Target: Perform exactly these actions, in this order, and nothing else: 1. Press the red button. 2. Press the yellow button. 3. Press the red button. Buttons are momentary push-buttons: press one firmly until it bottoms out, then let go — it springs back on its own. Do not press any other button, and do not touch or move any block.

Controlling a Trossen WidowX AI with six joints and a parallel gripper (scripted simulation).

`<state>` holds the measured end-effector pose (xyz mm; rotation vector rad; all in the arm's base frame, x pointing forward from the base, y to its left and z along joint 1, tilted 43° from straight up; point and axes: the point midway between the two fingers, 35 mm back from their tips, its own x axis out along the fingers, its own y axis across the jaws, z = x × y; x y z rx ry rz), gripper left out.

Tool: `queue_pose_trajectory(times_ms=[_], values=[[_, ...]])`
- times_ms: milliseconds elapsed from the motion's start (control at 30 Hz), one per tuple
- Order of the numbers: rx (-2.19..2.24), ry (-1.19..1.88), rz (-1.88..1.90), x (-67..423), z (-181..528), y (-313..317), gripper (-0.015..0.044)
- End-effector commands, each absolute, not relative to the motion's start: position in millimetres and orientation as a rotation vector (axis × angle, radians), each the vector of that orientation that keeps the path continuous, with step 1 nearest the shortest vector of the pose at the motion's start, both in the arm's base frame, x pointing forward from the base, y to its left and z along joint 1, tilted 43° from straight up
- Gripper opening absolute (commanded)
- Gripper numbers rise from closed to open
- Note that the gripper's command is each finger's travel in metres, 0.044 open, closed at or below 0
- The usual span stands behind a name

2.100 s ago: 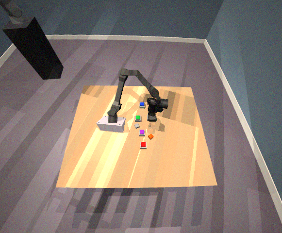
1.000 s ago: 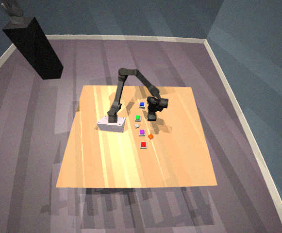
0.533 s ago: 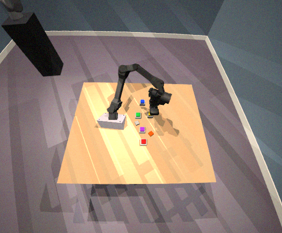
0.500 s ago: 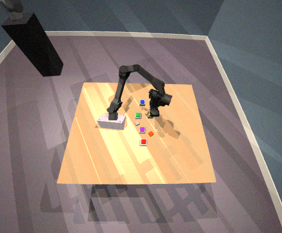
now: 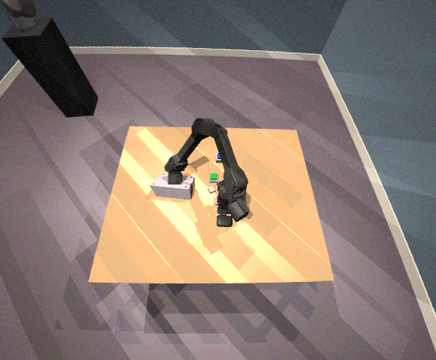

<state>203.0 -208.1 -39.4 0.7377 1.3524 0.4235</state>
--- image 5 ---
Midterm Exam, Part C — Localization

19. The green button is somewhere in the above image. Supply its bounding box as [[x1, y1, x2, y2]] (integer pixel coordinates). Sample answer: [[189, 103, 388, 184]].
[[209, 173, 218, 183]]

